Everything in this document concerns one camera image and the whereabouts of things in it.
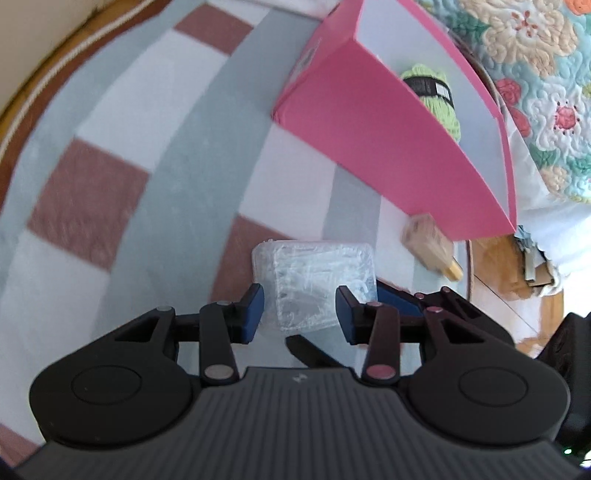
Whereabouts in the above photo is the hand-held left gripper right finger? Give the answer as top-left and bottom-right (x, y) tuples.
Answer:
(335, 285), (515, 385)

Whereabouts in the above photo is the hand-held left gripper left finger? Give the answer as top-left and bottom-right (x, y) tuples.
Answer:
(113, 283), (266, 385)

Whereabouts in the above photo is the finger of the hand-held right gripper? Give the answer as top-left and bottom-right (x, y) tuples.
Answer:
(376, 279), (468, 319)
(285, 335), (350, 369)

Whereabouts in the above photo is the clear plastic packet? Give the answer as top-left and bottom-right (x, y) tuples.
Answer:
(252, 239), (378, 332)

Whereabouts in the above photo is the pink cardboard box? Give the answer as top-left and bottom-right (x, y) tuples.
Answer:
(271, 0), (519, 241)

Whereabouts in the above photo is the green yarn skein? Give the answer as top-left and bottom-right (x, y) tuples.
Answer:
(399, 62), (463, 146)

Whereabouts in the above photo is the tan box with gold cap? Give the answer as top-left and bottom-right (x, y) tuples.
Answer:
(401, 213), (465, 282)

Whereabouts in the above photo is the torn cardboard piece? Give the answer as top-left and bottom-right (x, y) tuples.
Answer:
(515, 225), (563, 297)

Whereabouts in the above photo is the checkered rug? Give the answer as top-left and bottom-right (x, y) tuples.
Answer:
(0, 0), (476, 467)

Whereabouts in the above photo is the beige cabinet side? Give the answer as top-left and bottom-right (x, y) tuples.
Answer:
(0, 0), (100, 109)

